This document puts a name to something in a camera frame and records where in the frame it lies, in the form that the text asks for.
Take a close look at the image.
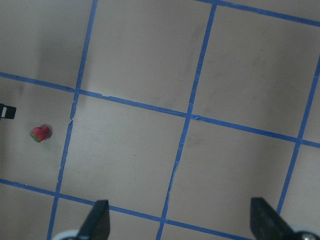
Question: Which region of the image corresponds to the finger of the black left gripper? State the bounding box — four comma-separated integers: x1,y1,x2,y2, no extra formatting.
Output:
0,103,17,120

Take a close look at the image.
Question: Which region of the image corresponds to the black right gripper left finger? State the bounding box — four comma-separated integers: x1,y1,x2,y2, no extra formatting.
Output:
74,200,111,240

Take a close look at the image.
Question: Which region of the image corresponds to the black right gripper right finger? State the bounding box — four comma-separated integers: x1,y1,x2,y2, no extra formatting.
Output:
250,197,320,240

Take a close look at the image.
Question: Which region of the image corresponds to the red strawberry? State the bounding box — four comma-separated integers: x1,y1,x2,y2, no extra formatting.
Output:
29,126,51,143

